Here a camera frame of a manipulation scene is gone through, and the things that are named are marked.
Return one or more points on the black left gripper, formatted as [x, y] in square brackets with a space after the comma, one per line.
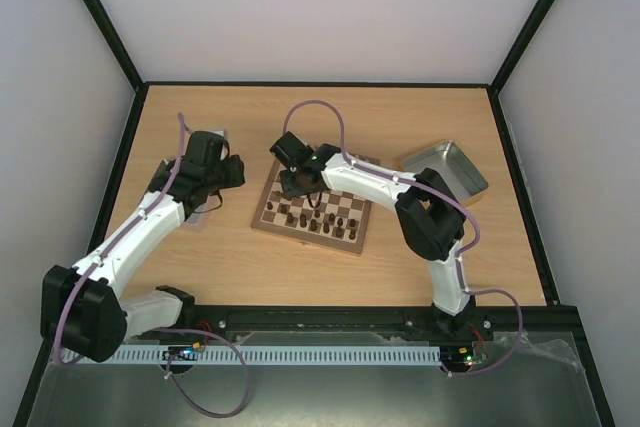
[237, 177]

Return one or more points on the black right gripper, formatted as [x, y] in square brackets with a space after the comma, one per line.
[292, 183]

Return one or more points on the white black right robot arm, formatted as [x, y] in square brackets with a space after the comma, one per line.
[431, 220]

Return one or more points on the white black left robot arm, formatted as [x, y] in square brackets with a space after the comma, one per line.
[82, 310]

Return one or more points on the wooden chess board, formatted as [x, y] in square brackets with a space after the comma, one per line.
[334, 219]

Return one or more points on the metal tin lid left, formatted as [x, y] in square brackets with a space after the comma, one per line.
[195, 223]

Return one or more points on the dark placed piece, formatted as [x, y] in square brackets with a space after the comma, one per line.
[339, 230]
[353, 224]

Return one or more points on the dark placed piece far right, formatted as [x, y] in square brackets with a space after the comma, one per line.
[353, 224]

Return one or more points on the metal tin tray right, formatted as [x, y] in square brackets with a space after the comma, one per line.
[460, 174]

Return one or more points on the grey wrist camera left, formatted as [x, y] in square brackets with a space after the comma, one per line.
[221, 132]

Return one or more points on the black enclosure frame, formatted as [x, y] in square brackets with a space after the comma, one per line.
[549, 314]

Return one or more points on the slotted white cable duct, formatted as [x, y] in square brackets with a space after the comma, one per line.
[280, 355]

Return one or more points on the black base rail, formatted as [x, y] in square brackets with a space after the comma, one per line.
[344, 325]

